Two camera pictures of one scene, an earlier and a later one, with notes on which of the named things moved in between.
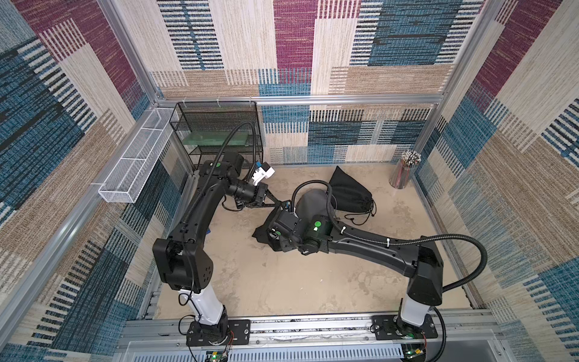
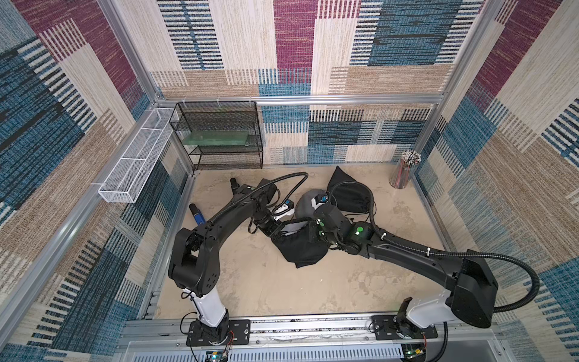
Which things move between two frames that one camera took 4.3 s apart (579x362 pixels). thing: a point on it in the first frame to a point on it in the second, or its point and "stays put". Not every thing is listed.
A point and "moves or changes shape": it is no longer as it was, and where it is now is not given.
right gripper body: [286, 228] to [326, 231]
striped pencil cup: [402, 173] stays put
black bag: [262, 234] moves or changes shape
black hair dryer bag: [347, 195] stays put
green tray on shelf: [215, 138] stays put
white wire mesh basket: [125, 182] stays put
